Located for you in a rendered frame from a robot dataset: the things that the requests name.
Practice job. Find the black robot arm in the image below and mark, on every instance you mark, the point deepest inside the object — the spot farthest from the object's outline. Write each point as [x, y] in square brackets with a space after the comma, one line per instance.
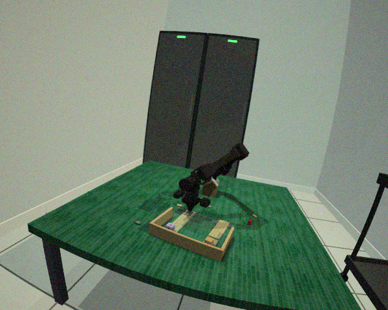
[209, 170]

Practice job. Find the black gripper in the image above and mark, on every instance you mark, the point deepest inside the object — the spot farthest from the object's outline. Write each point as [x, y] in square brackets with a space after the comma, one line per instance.
[203, 202]

